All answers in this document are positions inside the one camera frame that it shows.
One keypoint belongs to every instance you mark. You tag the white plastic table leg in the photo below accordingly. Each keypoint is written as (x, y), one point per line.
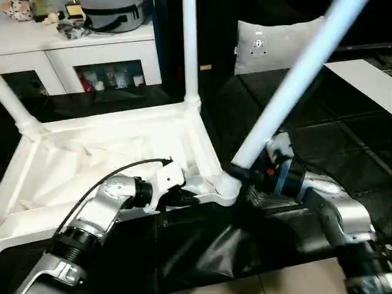
(294, 79)
(190, 49)
(15, 104)

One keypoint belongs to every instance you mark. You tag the white plastic table top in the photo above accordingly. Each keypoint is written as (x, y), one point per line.
(92, 153)

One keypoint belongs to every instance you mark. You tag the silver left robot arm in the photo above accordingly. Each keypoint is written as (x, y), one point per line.
(98, 208)

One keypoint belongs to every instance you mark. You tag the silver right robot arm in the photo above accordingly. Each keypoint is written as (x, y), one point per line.
(343, 211)

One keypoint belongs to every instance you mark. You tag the black work mat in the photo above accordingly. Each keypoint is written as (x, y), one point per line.
(343, 141)

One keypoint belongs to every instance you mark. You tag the small yellow label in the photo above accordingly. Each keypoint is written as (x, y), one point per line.
(206, 67)

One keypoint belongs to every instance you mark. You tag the grey cushion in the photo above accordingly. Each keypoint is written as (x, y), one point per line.
(278, 43)

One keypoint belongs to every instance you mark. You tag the white board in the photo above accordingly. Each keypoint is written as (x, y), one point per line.
(364, 82)

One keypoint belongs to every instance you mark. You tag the black cabinet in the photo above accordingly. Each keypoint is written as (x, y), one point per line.
(214, 30)

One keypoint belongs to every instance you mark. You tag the white cabinet with glass doors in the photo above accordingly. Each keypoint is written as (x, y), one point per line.
(61, 52)

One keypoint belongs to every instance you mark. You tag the dark gear on cabinet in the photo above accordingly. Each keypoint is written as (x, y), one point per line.
(110, 15)

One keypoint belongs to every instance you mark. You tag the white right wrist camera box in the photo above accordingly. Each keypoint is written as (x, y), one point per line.
(280, 146)

